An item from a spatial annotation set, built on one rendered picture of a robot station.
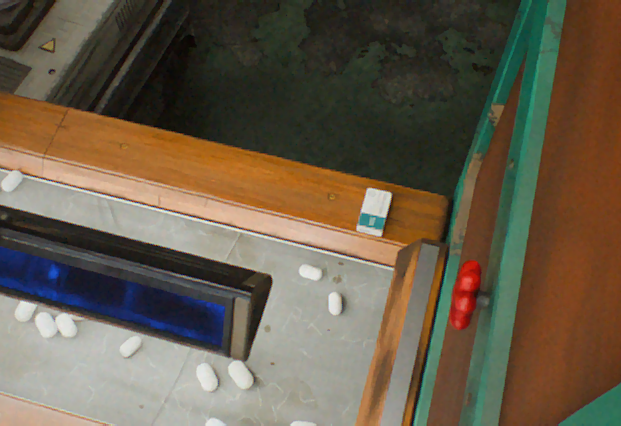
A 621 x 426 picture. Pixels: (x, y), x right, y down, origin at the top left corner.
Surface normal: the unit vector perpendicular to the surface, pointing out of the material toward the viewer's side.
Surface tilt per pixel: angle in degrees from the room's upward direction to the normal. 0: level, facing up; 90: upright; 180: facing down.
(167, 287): 58
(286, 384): 0
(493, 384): 0
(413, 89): 0
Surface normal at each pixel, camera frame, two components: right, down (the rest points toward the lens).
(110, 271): -0.24, 0.48
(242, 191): -0.02, -0.45
